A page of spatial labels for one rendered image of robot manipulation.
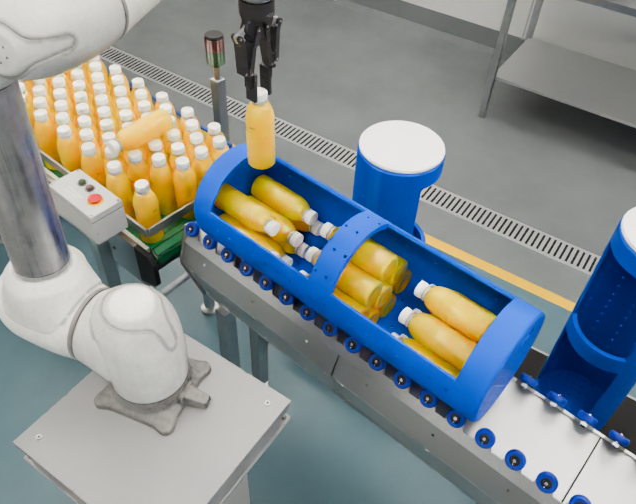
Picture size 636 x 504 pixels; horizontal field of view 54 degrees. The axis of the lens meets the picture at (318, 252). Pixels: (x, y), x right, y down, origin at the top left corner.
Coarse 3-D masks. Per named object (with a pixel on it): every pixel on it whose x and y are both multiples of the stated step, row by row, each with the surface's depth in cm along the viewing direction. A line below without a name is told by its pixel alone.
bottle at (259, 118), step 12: (252, 108) 145; (264, 108) 145; (252, 120) 146; (264, 120) 146; (252, 132) 148; (264, 132) 148; (252, 144) 151; (264, 144) 151; (252, 156) 154; (264, 156) 153; (264, 168) 156
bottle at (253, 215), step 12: (228, 192) 165; (240, 192) 165; (216, 204) 167; (228, 204) 164; (240, 204) 162; (252, 204) 162; (240, 216) 162; (252, 216) 160; (264, 216) 160; (252, 228) 162; (264, 228) 160
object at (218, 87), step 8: (216, 80) 212; (224, 80) 213; (216, 88) 213; (224, 88) 215; (216, 96) 215; (224, 96) 217; (216, 104) 218; (224, 104) 219; (216, 112) 221; (224, 112) 221; (216, 120) 223; (224, 120) 223; (224, 128) 226
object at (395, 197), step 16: (368, 176) 199; (384, 176) 194; (400, 176) 192; (416, 176) 193; (432, 176) 196; (368, 192) 203; (384, 192) 198; (400, 192) 197; (416, 192) 198; (368, 208) 207; (384, 208) 203; (400, 208) 202; (416, 208) 203; (400, 224) 207; (416, 224) 236
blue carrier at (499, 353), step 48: (240, 144) 166; (336, 192) 157; (240, 240) 157; (336, 240) 143; (384, 240) 163; (288, 288) 154; (480, 288) 148; (384, 336) 137; (528, 336) 132; (432, 384) 134; (480, 384) 125
